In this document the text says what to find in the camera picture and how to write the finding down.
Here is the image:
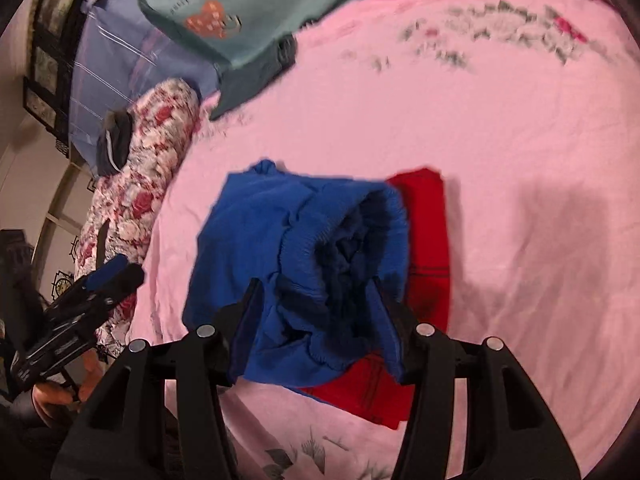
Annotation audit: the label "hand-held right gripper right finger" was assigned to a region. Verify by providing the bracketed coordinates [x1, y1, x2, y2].
[370, 277, 581, 480]

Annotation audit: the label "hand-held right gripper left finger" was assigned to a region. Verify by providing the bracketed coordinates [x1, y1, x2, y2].
[52, 279, 262, 480]

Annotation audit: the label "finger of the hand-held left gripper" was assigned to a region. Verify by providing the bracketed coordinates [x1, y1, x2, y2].
[97, 263, 147, 309]
[82, 254, 130, 292]

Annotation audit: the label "blue and red pants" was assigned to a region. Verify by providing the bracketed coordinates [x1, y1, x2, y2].
[181, 159, 453, 431]

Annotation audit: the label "person's left hand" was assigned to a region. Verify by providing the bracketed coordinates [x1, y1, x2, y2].
[32, 347, 104, 412]

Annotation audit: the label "black phone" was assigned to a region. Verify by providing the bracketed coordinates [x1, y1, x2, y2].
[95, 222, 111, 266]

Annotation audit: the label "red rose floral quilt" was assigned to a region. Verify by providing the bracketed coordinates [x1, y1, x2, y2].
[75, 77, 201, 356]

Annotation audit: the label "dark grey cloth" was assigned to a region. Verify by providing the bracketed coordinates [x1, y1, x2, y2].
[95, 110, 133, 176]

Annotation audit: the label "blue plaid quilt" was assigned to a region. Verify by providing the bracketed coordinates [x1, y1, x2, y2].
[70, 0, 223, 171]

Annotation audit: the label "pink floral bedsheet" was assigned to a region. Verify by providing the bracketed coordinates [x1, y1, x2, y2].
[127, 0, 640, 480]

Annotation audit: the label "dark green folded garment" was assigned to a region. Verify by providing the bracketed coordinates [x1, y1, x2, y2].
[210, 35, 298, 121]

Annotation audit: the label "black framed wall pictures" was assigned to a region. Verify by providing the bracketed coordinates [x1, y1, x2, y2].
[22, 0, 101, 146]

